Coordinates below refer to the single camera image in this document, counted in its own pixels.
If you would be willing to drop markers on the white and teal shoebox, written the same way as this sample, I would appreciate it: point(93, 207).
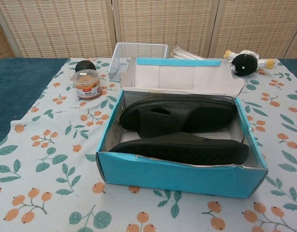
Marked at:
point(163, 178)

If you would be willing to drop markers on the clear plastic snack jar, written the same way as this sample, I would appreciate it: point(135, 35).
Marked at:
point(87, 89)

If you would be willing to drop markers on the floral leaf print tablecloth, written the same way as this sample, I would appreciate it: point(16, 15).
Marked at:
point(54, 145)

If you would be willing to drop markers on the clear plastic tubes bundle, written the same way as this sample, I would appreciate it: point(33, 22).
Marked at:
point(187, 53)

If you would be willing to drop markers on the astronaut plush toy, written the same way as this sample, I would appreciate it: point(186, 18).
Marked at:
point(242, 64)

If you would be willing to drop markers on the black round lump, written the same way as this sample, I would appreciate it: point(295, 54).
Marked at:
point(84, 65)

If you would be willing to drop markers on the woven bamboo folding screen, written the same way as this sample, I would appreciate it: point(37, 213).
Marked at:
point(66, 24)

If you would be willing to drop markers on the black shoe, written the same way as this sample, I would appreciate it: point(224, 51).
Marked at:
point(187, 120)
point(187, 157)

